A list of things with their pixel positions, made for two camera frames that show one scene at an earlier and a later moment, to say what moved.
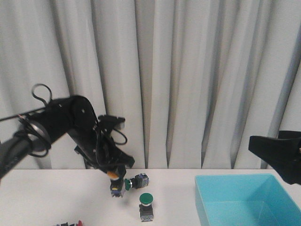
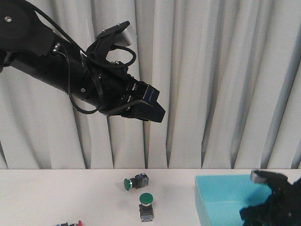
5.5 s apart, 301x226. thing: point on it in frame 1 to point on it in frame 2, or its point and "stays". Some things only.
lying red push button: x=79 y=223 stays
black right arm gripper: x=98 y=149 to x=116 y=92
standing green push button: x=146 y=209 stays
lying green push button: x=140 y=181 stays
